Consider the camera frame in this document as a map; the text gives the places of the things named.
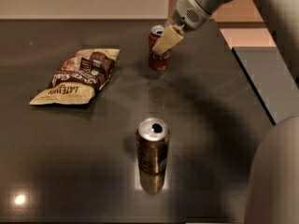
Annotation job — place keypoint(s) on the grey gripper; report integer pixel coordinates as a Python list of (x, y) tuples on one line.
[(189, 12)]

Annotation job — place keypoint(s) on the grey side table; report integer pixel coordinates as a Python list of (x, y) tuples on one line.
[(271, 81)]

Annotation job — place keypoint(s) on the red coke can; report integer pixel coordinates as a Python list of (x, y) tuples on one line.
[(157, 62)]

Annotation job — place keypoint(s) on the brown soda can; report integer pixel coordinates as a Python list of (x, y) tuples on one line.
[(152, 141)]

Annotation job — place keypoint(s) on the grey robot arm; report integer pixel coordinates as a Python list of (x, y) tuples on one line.
[(273, 191)]

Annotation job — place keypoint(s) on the brown chip bag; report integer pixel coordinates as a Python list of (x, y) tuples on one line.
[(79, 78)]

